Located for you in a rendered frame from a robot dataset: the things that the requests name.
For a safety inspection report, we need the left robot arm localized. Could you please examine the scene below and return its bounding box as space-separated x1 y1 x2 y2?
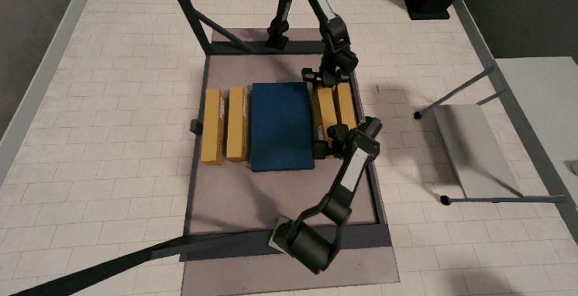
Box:
267 0 359 88

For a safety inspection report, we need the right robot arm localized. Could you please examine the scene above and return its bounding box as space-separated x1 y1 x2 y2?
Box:
272 116 383 275

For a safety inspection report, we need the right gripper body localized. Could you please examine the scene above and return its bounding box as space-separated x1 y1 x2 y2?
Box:
311 140 345 160

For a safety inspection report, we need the brown cardboard carton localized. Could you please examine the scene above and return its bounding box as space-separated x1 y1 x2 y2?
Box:
226 86 246 162
332 84 356 130
201 88 225 166
312 80 337 148

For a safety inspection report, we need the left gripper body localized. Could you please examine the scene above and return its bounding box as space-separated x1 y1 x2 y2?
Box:
301 58 349 83

